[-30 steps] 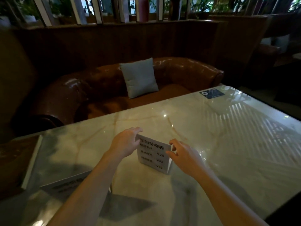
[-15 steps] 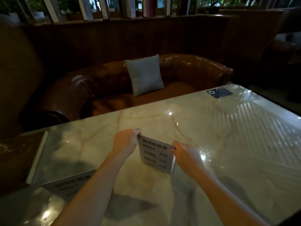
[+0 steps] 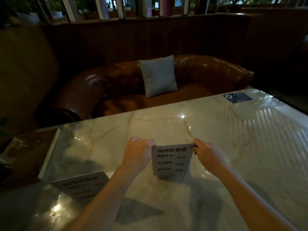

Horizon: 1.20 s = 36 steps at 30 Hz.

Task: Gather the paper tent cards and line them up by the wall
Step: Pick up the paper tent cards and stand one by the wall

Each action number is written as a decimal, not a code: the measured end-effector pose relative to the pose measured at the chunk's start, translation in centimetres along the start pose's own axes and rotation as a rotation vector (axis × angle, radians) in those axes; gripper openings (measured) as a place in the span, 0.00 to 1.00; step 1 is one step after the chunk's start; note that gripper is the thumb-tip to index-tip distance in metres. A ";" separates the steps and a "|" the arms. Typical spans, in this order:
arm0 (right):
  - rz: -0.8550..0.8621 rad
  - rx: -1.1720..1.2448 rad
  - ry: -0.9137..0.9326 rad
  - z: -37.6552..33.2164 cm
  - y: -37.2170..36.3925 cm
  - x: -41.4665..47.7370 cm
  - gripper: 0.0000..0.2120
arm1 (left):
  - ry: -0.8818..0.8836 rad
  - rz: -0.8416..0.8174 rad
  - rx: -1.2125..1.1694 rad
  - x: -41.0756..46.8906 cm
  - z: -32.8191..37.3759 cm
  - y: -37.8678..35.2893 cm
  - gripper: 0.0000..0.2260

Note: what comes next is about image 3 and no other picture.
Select grey square cushion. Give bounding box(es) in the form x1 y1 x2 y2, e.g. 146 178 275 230
138 55 178 98

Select brown hardcover book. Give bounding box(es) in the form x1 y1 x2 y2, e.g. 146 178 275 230
0 128 61 188

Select person's left hand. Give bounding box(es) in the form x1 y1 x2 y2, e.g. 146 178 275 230
122 137 156 171

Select blue sticker label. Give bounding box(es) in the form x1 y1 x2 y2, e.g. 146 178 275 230
223 92 253 104

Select person's left forearm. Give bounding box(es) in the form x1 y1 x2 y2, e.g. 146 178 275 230
63 163 142 231

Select wooden slatted partition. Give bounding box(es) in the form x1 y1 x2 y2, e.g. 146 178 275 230
60 0 212 22

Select person's right forearm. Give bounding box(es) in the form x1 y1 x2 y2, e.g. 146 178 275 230
214 165 299 231

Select person's right hand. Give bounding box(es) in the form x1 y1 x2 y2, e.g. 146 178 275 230
192 138 229 175

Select white printed paper card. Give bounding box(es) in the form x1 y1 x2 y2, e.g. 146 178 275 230
152 143 196 177

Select brown leather sofa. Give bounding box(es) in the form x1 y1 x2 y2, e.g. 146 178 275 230
35 54 254 128

